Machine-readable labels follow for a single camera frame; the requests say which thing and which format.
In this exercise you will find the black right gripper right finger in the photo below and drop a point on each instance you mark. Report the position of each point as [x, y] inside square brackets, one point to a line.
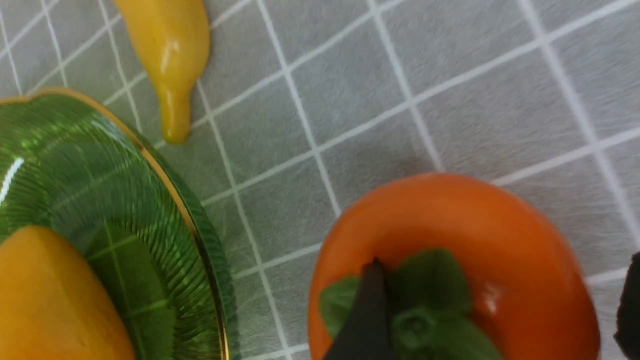
[627, 319]

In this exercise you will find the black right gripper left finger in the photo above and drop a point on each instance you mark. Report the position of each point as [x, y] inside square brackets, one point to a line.
[365, 335]

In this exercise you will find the orange persimmon green calyx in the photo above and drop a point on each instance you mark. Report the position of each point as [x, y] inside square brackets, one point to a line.
[527, 286]

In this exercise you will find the orange yellow mango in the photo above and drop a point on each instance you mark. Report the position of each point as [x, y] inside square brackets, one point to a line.
[53, 306]

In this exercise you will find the yellow banana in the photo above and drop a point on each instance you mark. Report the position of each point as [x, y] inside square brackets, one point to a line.
[171, 39]

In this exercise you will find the grey checked tablecloth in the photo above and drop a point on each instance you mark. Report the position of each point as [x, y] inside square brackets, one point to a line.
[305, 105]

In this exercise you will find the green glass leaf plate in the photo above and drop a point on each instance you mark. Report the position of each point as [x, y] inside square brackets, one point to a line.
[69, 164]

